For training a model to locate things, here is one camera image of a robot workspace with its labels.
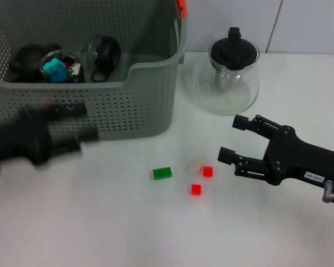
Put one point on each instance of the teal toy brick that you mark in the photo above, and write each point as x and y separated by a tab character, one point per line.
53	66

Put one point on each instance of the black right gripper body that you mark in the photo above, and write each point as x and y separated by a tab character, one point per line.
295	158

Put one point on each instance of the black teapot lid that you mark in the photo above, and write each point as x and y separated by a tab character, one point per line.
233	50

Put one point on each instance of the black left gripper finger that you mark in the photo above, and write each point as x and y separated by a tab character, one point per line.
72	135
69	111

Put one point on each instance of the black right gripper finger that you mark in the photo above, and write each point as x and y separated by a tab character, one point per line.
259	125
247	167

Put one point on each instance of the blue square toy brick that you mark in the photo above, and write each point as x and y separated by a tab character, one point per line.
58	77

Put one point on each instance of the clear glass teapot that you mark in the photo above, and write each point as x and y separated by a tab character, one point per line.
228	97

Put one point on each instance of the grey perforated storage bin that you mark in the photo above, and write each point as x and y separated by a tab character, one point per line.
128	111

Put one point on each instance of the dark clay teapot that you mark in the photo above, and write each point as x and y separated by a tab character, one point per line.
26	58

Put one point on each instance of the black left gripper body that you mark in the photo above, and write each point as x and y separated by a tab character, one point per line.
25	139

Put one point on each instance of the glass teacup with black holder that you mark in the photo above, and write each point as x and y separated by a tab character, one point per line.
105	54
44	59

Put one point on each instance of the small red toy brick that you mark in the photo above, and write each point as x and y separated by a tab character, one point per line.
208	171
196	189

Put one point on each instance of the white translucent toy brick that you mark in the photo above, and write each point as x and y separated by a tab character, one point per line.
196	167
76	68

